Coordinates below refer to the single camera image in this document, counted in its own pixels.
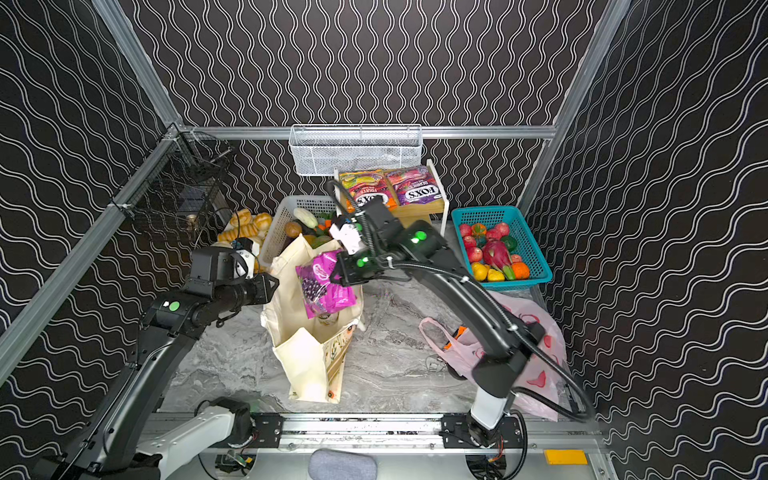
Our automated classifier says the purple snack packet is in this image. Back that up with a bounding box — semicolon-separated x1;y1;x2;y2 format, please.
295;250;357;319

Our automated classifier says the orange Fox's candy bag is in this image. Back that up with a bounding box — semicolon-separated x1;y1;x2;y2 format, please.
339;169;397;210

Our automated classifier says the cream canvas tote bag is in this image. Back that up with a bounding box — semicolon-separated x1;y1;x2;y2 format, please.
261;238;364;404

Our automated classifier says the pink plastic grocery bag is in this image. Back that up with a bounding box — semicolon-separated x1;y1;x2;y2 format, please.
418;290;568;421

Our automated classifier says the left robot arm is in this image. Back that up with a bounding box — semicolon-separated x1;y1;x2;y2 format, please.
31;246;280;479

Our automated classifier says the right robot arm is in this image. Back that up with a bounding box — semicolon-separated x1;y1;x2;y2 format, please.
331;202;595;447

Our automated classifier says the white plastic vegetable basket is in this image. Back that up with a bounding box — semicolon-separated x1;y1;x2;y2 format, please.
259;196;337;268

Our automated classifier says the brown potato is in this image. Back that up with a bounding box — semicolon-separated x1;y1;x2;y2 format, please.
284;221;303;239

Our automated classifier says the wooden two-tier shelf rack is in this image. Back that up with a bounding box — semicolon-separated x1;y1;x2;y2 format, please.
333;159;450;234

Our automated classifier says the purple Fox's candy bag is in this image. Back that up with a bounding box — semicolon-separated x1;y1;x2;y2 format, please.
385;165;443;206

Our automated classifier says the orange box cutter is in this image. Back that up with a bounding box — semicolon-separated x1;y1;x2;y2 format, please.
443;326;467;350

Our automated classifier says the pink dragon fruit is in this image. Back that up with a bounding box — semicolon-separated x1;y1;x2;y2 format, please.
483;240;515;281

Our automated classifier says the orange fruit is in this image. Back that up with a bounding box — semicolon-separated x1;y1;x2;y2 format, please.
512;262;531;280

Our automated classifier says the teal plastic fruit basket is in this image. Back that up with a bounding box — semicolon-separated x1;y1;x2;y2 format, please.
451;206;553;292

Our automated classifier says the grey cloth pad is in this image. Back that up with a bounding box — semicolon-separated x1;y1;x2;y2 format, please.
308;449;378;480

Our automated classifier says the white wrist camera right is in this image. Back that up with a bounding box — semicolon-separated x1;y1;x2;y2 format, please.
329;217;366;255

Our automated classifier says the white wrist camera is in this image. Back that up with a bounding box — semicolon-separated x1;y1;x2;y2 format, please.
329;217;366;255
232;237;260;279

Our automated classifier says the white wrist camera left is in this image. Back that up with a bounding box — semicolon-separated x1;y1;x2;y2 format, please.
232;237;260;279

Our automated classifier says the white wire wall basket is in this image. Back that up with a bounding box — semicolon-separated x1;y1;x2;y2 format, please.
288;124;423;176

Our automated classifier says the black wire wall basket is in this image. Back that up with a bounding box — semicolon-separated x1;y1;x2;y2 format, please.
116;131;234;248

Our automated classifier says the metal base rail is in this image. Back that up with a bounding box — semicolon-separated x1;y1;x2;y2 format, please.
149;412;601;451

